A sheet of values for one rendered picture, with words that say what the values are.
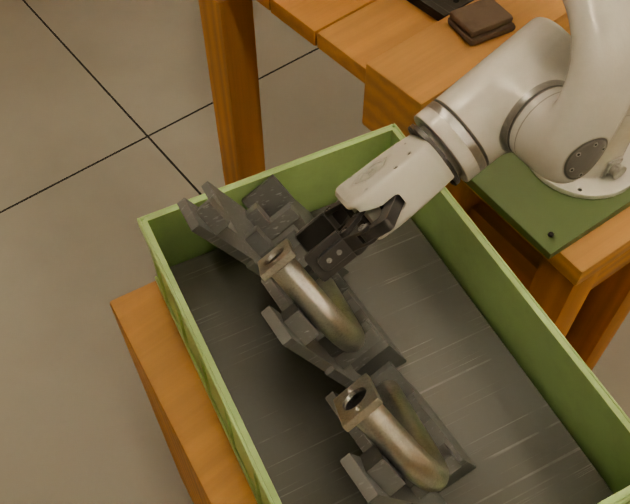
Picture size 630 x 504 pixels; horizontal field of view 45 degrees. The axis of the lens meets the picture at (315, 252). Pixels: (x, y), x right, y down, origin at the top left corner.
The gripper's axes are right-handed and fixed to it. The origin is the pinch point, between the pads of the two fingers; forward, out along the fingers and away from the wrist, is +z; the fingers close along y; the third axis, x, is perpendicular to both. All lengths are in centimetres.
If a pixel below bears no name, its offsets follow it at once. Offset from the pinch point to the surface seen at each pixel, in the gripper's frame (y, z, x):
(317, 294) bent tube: 0.8, 2.5, 3.4
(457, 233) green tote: -29.7, -15.5, 19.3
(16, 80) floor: -208, 53, -59
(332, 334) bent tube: 0.4, 4.1, 7.9
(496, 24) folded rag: -64, -47, 6
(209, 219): -12.0, 7.5, -7.5
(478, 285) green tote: -27.7, -13.2, 26.7
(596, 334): -69, -30, 71
